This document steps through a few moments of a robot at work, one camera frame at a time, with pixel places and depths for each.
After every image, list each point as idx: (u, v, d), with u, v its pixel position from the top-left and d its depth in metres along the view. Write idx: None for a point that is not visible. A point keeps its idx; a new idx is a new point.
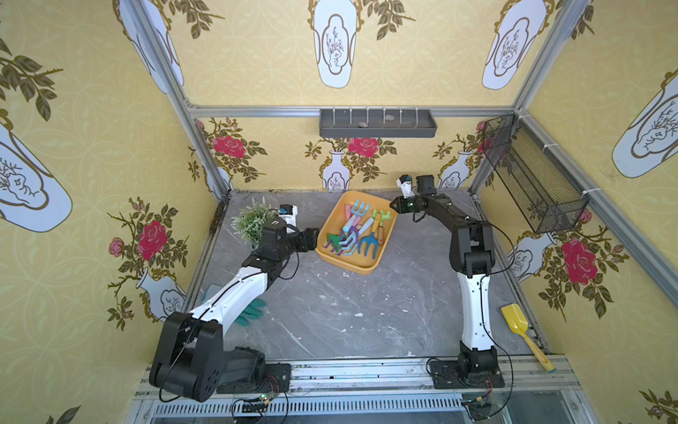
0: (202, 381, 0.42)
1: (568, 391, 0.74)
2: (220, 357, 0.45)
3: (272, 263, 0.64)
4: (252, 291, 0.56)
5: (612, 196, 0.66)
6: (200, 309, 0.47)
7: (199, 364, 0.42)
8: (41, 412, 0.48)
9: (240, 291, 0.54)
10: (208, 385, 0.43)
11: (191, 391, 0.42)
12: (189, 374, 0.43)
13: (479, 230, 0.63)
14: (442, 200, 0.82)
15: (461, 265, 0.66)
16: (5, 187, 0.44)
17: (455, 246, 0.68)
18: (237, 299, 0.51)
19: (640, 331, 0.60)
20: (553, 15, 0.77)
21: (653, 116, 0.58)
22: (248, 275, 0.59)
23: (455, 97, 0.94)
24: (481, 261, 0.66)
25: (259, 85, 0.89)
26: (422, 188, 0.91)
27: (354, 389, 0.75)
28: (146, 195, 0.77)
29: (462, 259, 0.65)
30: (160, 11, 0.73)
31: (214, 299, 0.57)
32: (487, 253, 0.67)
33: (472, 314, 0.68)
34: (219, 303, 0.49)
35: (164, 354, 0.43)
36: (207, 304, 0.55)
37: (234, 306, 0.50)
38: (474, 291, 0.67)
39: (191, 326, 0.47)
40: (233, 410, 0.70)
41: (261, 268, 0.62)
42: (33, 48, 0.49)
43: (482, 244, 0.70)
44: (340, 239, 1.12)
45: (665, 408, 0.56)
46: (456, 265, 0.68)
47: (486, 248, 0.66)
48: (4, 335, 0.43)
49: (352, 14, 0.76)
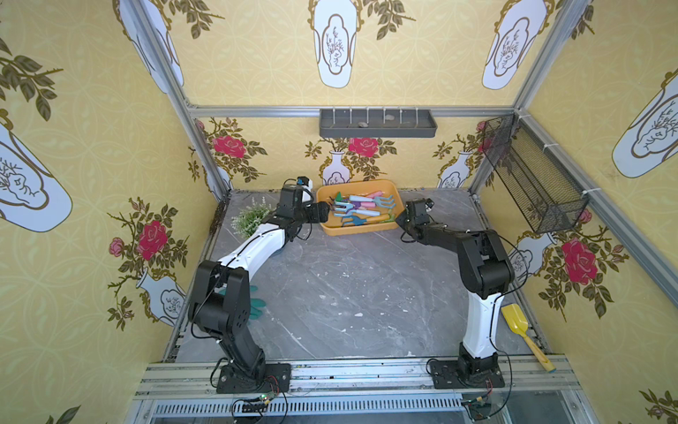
0: (233, 318, 0.47)
1: (568, 391, 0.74)
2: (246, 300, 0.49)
3: (289, 220, 0.68)
4: (271, 245, 0.60)
5: (612, 196, 0.66)
6: (229, 258, 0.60)
7: (229, 304, 0.48)
8: (41, 412, 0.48)
9: (261, 244, 0.58)
10: (238, 321, 0.48)
11: (224, 326, 0.48)
12: (221, 313, 0.48)
13: (485, 241, 0.62)
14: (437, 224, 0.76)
15: (479, 285, 0.56)
16: (5, 187, 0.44)
17: (464, 262, 0.59)
18: (259, 249, 0.57)
19: (640, 330, 0.60)
20: (553, 15, 0.77)
21: (653, 116, 0.58)
22: (267, 230, 0.63)
23: (455, 97, 0.94)
24: (500, 276, 0.57)
25: (259, 85, 0.89)
26: (413, 216, 0.86)
27: (354, 389, 0.75)
28: (146, 195, 0.77)
29: (478, 276, 0.56)
30: (161, 11, 0.73)
31: (239, 249, 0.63)
32: (503, 266, 0.58)
33: (480, 329, 0.63)
34: (244, 253, 0.55)
35: (199, 295, 0.49)
36: (233, 254, 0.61)
37: (257, 256, 0.55)
38: (485, 308, 0.59)
39: (220, 272, 0.51)
40: (232, 410, 0.70)
41: (279, 225, 0.66)
42: (33, 48, 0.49)
43: (493, 256, 0.61)
44: (340, 200, 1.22)
45: (665, 408, 0.56)
46: (473, 286, 0.58)
47: (500, 258, 0.58)
48: (4, 335, 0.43)
49: (352, 13, 0.76)
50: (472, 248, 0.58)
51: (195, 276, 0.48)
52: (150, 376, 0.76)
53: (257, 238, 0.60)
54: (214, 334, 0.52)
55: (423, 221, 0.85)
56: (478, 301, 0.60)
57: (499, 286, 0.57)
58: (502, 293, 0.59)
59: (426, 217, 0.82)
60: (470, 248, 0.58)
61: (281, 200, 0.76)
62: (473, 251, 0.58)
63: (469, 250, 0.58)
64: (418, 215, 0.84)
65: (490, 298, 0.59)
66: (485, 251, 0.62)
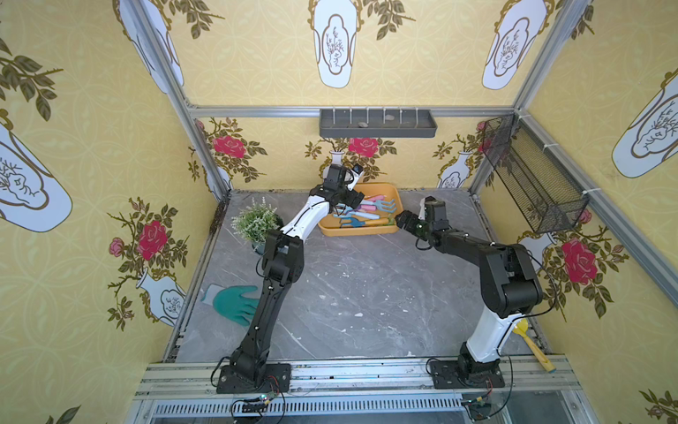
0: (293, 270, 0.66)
1: (568, 391, 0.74)
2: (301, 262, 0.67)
3: (332, 193, 0.80)
4: (319, 215, 0.74)
5: (612, 196, 0.66)
6: (286, 228, 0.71)
7: (291, 260, 0.65)
8: (41, 412, 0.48)
9: (312, 215, 0.73)
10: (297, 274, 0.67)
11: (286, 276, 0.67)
12: (283, 266, 0.67)
13: (511, 256, 0.56)
14: (457, 233, 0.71)
15: (502, 305, 0.51)
16: (5, 187, 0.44)
17: (486, 278, 0.55)
18: (310, 220, 0.71)
19: (640, 331, 0.60)
20: (553, 15, 0.77)
21: (653, 116, 0.58)
22: (315, 202, 0.77)
23: (455, 97, 0.94)
24: (526, 297, 0.51)
25: (259, 85, 0.89)
26: (433, 221, 0.80)
27: (354, 389, 0.75)
28: (146, 195, 0.77)
29: (501, 294, 0.51)
30: (161, 11, 0.73)
31: (294, 221, 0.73)
32: (531, 285, 0.53)
33: (491, 343, 0.61)
34: (298, 223, 0.70)
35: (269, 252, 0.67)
36: (290, 225, 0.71)
37: (308, 225, 0.70)
38: (500, 325, 0.55)
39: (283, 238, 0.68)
40: (232, 410, 0.70)
41: (326, 198, 0.78)
42: (33, 47, 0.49)
43: (520, 274, 0.56)
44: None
45: (665, 408, 0.56)
46: (494, 305, 0.53)
47: (528, 277, 0.52)
48: (5, 335, 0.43)
49: (352, 14, 0.76)
50: (497, 262, 0.53)
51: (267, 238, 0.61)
52: (150, 376, 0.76)
53: (308, 208, 0.75)
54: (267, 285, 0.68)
55: (441, 228, 0.80)
56: (495, 317, 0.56)
57: (523, 307, 0.51)
58: (523, 314, 0.55)
59: (446, 223, 0.80)
60: (494, 261, 0.53)
61: (327, 175, 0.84)
62: (498, 267, 0.53)
63: (493, 263, 0.53)
64: (439, 221, 0.79)
65: (509, 317, 0.52)
66: (510, 268, 0.57)
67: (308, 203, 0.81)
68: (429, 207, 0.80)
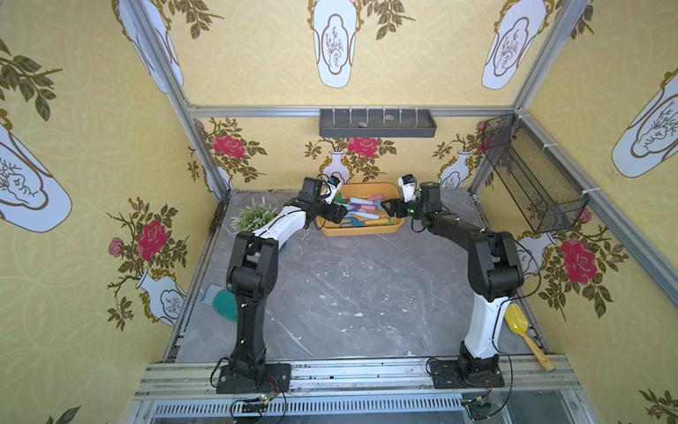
0: (264, 281, 0.57)
1: (568, 391, 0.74)
2: (275, 269, 0.58)
3: (309, 206, 0.76)
4: (295, 224, 0.67)
5: (612, 196, 0.66)
6: (259, 230, 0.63)
7: (262, 268, 0.57)
8: (41, 413, 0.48)
9: (289, 221, 0.67)
10: (268, 287, 0.57)
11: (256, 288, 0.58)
12: (253, 276, 0.58)
13: (499, 244, 0.59)
14: (449, 217, 0.75)
15: (486, 288, 0.55)
16: (5, 187, 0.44)
17: (473, 264, 0.58)
18: (287, 224, 0.66)
19: (639, 330, 0.60)
20: (553, 15, 0.77)
21: (653, 116, 0.58)
22: (291, 210, 0.72)
23: (454, 97, 0.94)
24: (509, 281, 0.55)
25: (259, 85, 0.89)
26: (425, 202, 0.82)
27: (354, 389, 0.75)
28: (145, 195, 0.75)
29: (486, 278, 0.55)
30: (160, 11, 0.73)
31: (267, 224, 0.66)
32: (515, 270, 0.56)
33: (484, 332, 0.62)
34: (274, 227, 0.63)
35: (236, 259, 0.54)
36: (263, 228, 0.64)
37: (284, 231, 0.63)
38: (490, 311, 0.58)
39: (254, 242, 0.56)
40: (232, 410, 0.70)
41: (302, 208, 0.74)
42: (33, 48, 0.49)
43: (505, 261, 0.60)
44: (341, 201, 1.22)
45: (665, 407, 0.56)
46: (479, 288, 0.57)
47: (513, 263, 0.56)
48: (4, 335, 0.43)
49: (352, 13, 0.76)
50: (484, 250, 0.56)
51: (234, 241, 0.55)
52: (150, 376, 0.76)
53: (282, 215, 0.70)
54: (241, 299, 0.60)
55: (434, 209, 0.81)
56: (484, 303, 0.59)
57: (507, 291, 0.55)
58: (509, 297, 0.58)
59: (439, 204, 0.81)
60: (483, 249, 0.56)
61: (303, 187, 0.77)
62: (485, 253, 0.56)
63: (480, 251, 0.56)
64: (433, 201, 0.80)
65: (497, 301, 0.56)
66: (497, 253, 0.60)
67: (283, 211, 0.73)
68: (423, 187, 0.80)
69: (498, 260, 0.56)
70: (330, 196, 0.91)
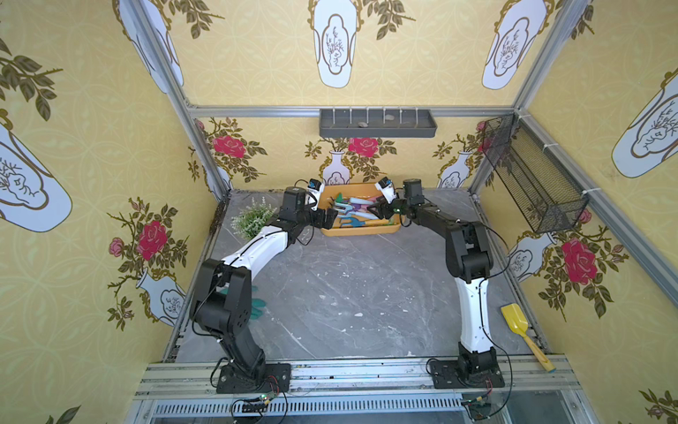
0: (234, 317, 0.48)
1: (568, 391, 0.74)
2: (248, 301, 0.50)
3: (291, 224, 0.68)
4: (274, 247, 0.60)
5: (612, 196, 0.66)
6: (232, 257, 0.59)
7: (229, 303, 0.48)
8: (41, 412, 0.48)
9: (265, 245, 0.59)
10: (239, 322, 0.48)
11: (224, 325, 0.48)
12: (222, 312, 0.49)
13: (471, 231, 0.67)
14: (431, 208, 0.82)
15: (461, 270, 0.62)
16: (5, 187, 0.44)
17: (450, 251, 0.65)
18: (262, 250, 0.57)
19: (640, 330, 0.60)
20: (553, 15, 0.77)
21: (653, 116, 0.58)
22: (271, 231, 0.64)
23: (454, 98, 0.95)
24: (480, 263, 0.63)
25: (259, 85, 0.89)
26: (410, 196, 0.89)
27: (354, 389, 0.75)
28: (146, 195, 0.77)
29: (460, 262, 0.62)
30: (161, 11, 0.73)
31: (242, 250, 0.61)
32: (484, 254, 0.63)
33: (473, 320, 0.66)
34: (247, 253, 0.55)
35: (202, 293, 0.49)
36: (236, 253, 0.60)
37: (259, 257, 0.55)
38: (473, 296, 0.64)
39: (223, 271, 0.52)
40: (232, 410, 0.70)
41: (282, 228, 0.66)
42: (33, 48, 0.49)
43: (477, 246, 0.68)
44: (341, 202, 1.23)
45: (665, 408, 0.56)
46: (455, 270, 0.65)
47: (483, 249, 0.64)
48: (4, 335, 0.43)
49: (352, 13, 0.76)
50: (458, 239, 0.63)
51: (199, 274, 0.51)
52: (150, 376, 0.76)
53: (259, 238, 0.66)
54: (214, 334, 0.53)
55: (418, 202, 0.89)
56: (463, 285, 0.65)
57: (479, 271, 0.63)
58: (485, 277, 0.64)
59: (422, 198, 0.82)
60: (457, 238, 0.63)
61: (284, 202, 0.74)
62: (459, 241, 0.63)
63: (455, 239, 0.63)
64: (416, 194, 0.88)
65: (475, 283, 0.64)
66: (470, 239, 0.68)
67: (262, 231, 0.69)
68: (406, 183, 0.88)
69: (472, 246, 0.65)
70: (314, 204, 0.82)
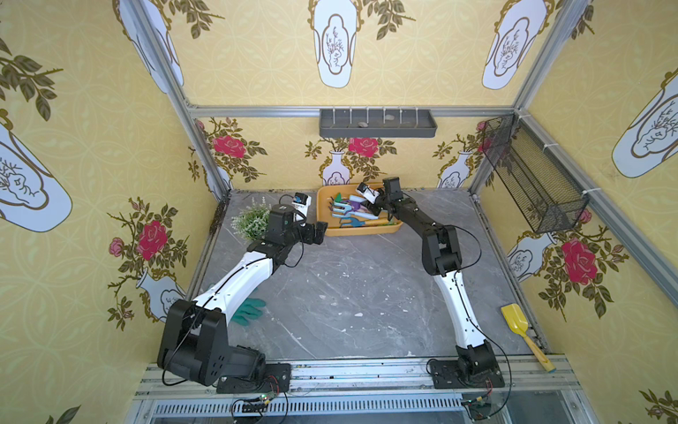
0: (207, 366, 0.43)
1: (568, 391, 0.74)
2: (224, 344, 0.45)
3: (277, 247, 0.64)
4: (256, 277, 0.55)
5: (612, 196, 0.66)
6: (205, 297, 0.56)
7: (203, 350, 0.43)
8: (41, 413, 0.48)
9: (245, 277, 0.53)
10: (214, 371, 0.44)
11: (197, 374, 0.43)
12: (195, 359, 0.44)
13: (445, 233, 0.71)
14: (410, 205, 0.89)
15: (434, 268, 0.72)
16: (5, 187, 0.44)
17: (426, 252, 0.74)
18: (241, 285, 0.51)
19: (640, 330, 0.60)
20: (553, 15, 0.77)
21: (653, 116, 0.58)
22: (253, 261, 0.58)
23: (455, 97, 0.94)
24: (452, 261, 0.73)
25: (259, 85, 0.89)
26: (388, 193, 0.96)
27: (354, 389, 0.75)
28: (146, 195, 0.77)
29: (434, 262, 0.72)
30: (161, 11, 0.73)
31: (218, 286, 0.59)
32: (455, 253, 0.73)
33: (458, 313, 0.71)
34: (223, 291, 0.49)
35: (171, 340, 0.44)
36: (210, 292, 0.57)
37: (239, 292, 0.50)
38: (451, 289, 0.72)
39: (195, 314, 0.47)
40: (232, 410, 0.70)
41: (267, 253, 0.61)
42: (33, 48, 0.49)
43: (449, 246, 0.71)
44: (339, 201, 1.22)
45: (665, 408, 0.56)
46: (430, 268, 0.74)
47: (454, 249, 0.73)
48: (4, 335, 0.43)
49: (352, 14, 0.76)
50: (433, 242, 0.72)
51: (168, 320, 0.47)
52: (150, 376, 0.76)
53: (240, 269, 0.55)
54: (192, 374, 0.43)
55: (396, 198, 0.96)
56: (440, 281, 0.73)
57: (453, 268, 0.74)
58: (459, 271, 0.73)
59: (400, 193, 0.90)
60: (433, 242, 0.72)
61: (270, 223, 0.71)
62: (434, 244, 0.72)
63: (432, 242, 0.72)
64: (395, 191, 0.95)
65: (450, 277, 0.72)
66: (444, 240, 0.77)
67: (244, 261, 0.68)
68: (385, 182, 0.96)
69: (444, 245, 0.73)
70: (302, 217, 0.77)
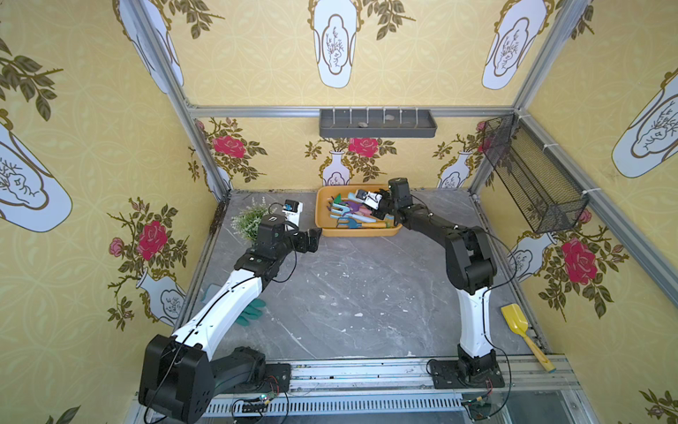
0: (189, 405, 0.40)
1: (568, 391, 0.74)
2: (209, 378, 0.43)
3: (267, 262, 0.60)
4: (244, 300, 0.52)
5: (612, 196, 0.66)
6: (184, 331, 0.44)
7: (183, 389, 0.41)
8: (41, 413, 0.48)
9: (232, 303, 0.50)
10: (199, 407, 0.42)
11: (178, 413, 0.41)
12: (176, 398, 0.41)
13: (471, 238, 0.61)
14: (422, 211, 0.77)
15: (465, 281, 0.58)
16: (5, 187, 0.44)
17: (452, 261, 0.60)
18: (226, 312, 0.48)
19: (640, 330, 0.60)
20: (553, 15, 0.77)
21: (653, 116, 0.58)
22: (239, 283, 0.54)
23: (455, 97, 0.94)
24: (484, 271, 0.59)
25: (259, 85, 0.89)
26: (397, 198, 0.82)
27: (353, 389, 0.75)
28: (146, 195, 0.77)
29: (464, 274, 0.58)
30: (161, 11, 0.73)
31: (199, 317, 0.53)
32: (486, 262, 0.60)
33: (473, 328, 0.64)
34: (204, 321, 0.46)
35: (150, 378, 0.42)
36: (191, 325, 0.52)
37: (223, 321, 0.47)
38: (476, 305, 0.61)
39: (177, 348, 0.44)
40: (233, 410, 0.70)
41: (256, 272, 0.57)
42: (33, 48, 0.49)
43: (478, 253, 0.63)
44: (338, 202, 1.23)
45: (665, 408, 0.56)
46: (459, 283, 0.60)
47: (485, 256, 0.60)
48: (5, 335, 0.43)
49: (352, 14, 0.76)
50: (461, 248, 0.59)
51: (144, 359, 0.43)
52: None
53: (226, 294, 0.51)
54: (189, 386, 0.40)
55: (405, 204, 0.83)
56: (465, 296, 0.62)
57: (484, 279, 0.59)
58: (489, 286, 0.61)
59: (410, 198, 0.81)
60: (460, 248, 0.59)
61: (259, 238, 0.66)
62: (462, 251, 0.59)
63: (458, 250, 0.58)
64: (403, 196, 0.82)
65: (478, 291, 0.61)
66: (471, 246, 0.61)
67: (230, 282, 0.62)
68: (392, 185, 0.82)
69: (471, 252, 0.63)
70: (293, 226, 0.74)
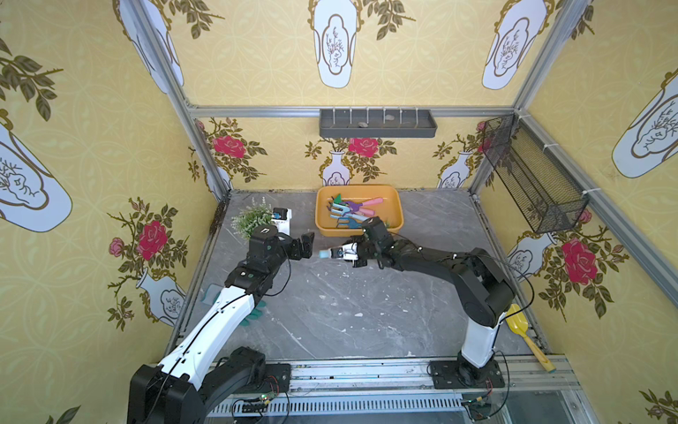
0: None
1: (568, 391, 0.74)
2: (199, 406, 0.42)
3: (260, 276, 0.58)
4: (235, 320, 0.51)
5: (612, 196, 0.66)
6: (170, 361, 0.43)
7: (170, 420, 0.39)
8: (41, 413, 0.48)
9: (222, 324, 0.49)
10: None
11: None
12: None
13: (477, 264, 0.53)
14: (410, 249, 0.69)
15: (491, 314, 0.49)
16: (5, 187, 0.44)
17: (467, 296, 0.52)
18: (215, 336, 0.47)
19: (640, 331, 0.60)
20: (553, 15, 0.77)
21: (653, 116, 0.58)
22: (229, 302, 0.52)
23: (455, 97, 0.94)
24: (506, 297, 0.51)
25: (259, 85, 0.89)
26: (376, 241, 0.76)
27: (354, 389, 0.75)
28: (146, 195, 0.77)
29: (487, 307, 0.50)
30: (161, 11, 0.73)
31: (187, 343, 0.45)
32: (505, 286, 0.53)
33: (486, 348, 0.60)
34: (193, 348, 0.45)
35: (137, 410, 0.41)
36: (177, 352, 0.44)
37: (214, 344, 0.46)
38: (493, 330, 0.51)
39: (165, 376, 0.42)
40: (233, 410, 0.70)
41: (246, 289, 0.55)
42: (33, 47, 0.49)
43: (489, 278, 0.56)
44: (339, 202, 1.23)
45: (665, 408, 0.56)
46: (482, 317, 0.51)
47: (500, 279, 0.52)
48: (5, 335, 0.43)
49: (352, 14, 0.76)
50: (475, 280, 0.51)
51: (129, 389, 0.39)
52: None
53: (214, 315, 0.50)
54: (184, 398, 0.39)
55: (387, 244, 0.75)
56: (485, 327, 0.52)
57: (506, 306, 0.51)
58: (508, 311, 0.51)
59: (389, 235, 0.75)
60: (474, 281, 0.51)
61: (252, 252, 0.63)
62: (476, 284, 0.51)
63: (471, 283, 0.50)
64: (382, 237, 0.73)
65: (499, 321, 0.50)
66: (479, 272, 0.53)
67: (220, 299, 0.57)
68: (365, 227, 0.74)
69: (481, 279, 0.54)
70: (283, 236, 0.71)
